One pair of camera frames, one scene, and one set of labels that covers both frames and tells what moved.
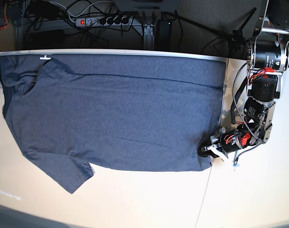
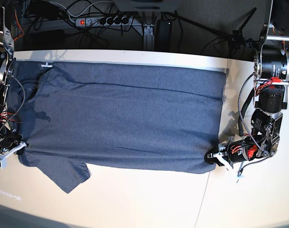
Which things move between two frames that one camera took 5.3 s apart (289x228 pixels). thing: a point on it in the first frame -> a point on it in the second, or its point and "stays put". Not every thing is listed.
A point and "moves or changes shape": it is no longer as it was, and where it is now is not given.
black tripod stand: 237,37 stays put
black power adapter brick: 164,35 stays put
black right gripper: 227,142 -> 236,151
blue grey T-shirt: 76,114 moves or changes shape
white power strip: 104,21 stays put
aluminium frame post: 148,36 stays put
